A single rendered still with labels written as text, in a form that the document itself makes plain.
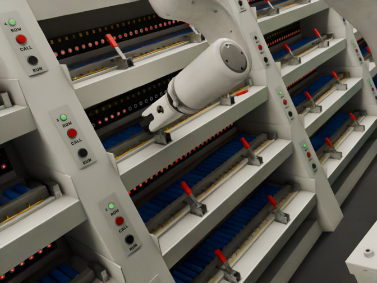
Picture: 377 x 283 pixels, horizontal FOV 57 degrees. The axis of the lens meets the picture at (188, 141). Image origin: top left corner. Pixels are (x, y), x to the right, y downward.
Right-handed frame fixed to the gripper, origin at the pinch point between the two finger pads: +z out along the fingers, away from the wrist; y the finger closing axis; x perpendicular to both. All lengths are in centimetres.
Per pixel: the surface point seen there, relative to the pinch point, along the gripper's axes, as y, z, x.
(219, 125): 18.3, -2.3, -9.6
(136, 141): -4.0, 2.4, -2.2
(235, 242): 9.7, 7.5, -39.7
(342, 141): 83, 6, -43
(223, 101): 25.7, -1.1, -4.4
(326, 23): 115, 1, 3
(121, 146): -8.4, 2.1, -1.6
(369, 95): 115, 0, -35
